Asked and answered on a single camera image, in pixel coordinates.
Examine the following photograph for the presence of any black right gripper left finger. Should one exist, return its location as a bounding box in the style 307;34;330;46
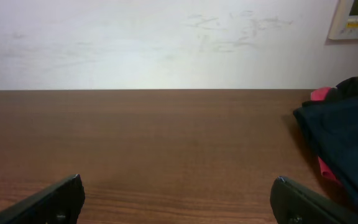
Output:
0;174;85;224

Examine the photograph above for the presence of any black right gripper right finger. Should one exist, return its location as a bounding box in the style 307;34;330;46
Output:
270;176;358;224

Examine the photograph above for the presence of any dark navy stacked garment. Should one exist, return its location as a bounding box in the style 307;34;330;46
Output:
293;96;358;208

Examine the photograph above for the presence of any white wall control panel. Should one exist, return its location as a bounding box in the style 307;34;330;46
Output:
328;0;358;40

